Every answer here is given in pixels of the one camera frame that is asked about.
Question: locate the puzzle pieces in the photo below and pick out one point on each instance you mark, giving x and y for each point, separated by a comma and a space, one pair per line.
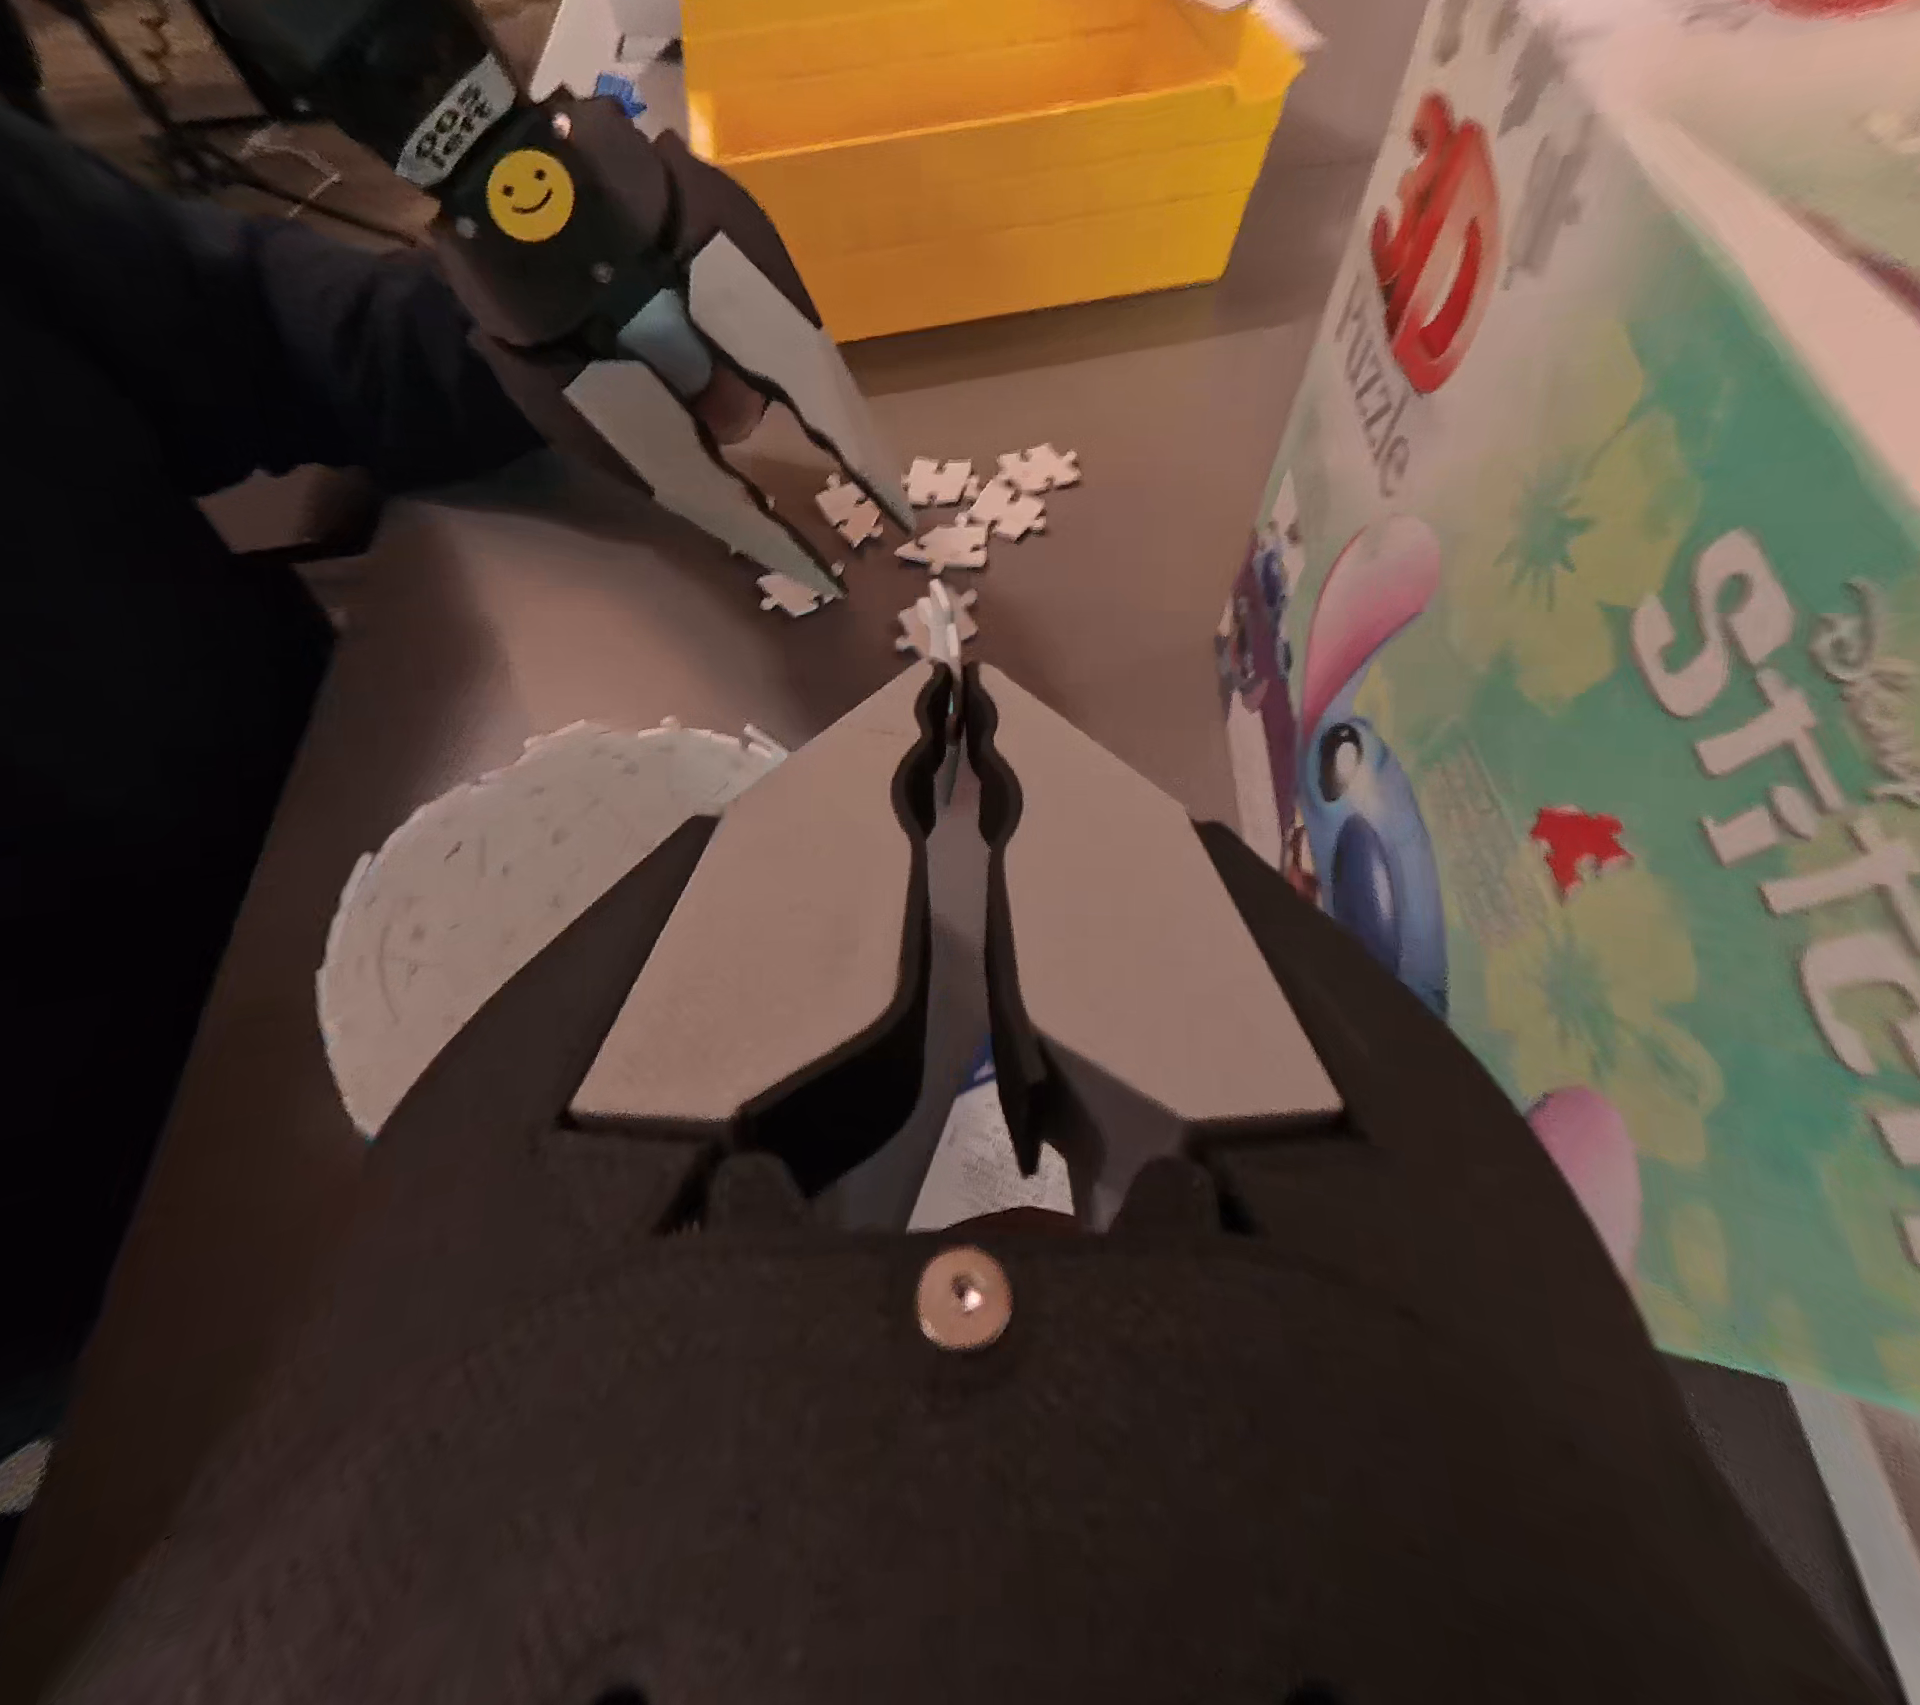
939, 482

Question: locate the person's dark clothing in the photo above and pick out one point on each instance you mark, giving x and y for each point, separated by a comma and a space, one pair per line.
120, 911

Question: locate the white paper leaflet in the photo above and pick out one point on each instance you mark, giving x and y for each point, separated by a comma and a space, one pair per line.
975, 1151

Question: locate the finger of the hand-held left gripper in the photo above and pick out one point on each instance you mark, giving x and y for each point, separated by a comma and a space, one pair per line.
675, 461
794, 370

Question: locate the partly built puzzle ball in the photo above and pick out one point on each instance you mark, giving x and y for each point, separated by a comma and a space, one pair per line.
495, 866

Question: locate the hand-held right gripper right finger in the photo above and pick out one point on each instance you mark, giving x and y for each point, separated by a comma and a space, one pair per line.
1155, 986

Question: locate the person's left hand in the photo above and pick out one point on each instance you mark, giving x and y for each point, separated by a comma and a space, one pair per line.
733, 403

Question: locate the yellow plastic bin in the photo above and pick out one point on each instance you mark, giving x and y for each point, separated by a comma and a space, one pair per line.
975, 190

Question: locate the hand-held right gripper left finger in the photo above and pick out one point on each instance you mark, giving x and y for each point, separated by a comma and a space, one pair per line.
750, 986

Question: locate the person's left forearm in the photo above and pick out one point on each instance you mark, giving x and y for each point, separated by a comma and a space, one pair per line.
224, 310

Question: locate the colourful cardboard puzzle box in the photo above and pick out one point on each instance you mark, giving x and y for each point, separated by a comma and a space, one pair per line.
1650, 534

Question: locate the white puzzle piece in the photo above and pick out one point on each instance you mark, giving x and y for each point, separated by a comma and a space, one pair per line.
945, 624

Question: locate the small blue block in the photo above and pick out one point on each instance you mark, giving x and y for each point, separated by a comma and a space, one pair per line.
620, 97

